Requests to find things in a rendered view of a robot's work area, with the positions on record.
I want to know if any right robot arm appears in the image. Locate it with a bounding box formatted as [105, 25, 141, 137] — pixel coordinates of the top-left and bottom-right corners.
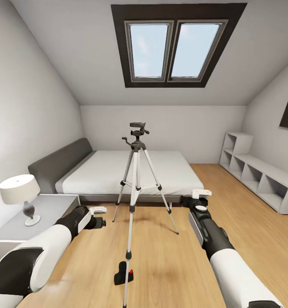
[179, 190, 284, 308]

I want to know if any digital camera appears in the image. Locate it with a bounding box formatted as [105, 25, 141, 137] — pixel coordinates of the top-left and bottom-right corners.
[114, 261, 134, 285]

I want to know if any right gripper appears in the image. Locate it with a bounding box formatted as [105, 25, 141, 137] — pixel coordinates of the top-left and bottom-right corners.
[179, 195, 207, 208]

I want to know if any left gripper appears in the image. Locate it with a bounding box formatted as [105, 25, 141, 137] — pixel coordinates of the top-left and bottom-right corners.
[84, 215, 106, 229]

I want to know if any camera tripod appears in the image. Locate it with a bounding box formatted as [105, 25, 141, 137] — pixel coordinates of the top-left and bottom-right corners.
[112, 122, 179, 308]

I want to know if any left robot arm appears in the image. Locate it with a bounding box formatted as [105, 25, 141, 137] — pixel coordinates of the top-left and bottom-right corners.
[0, 207, 107, 308]

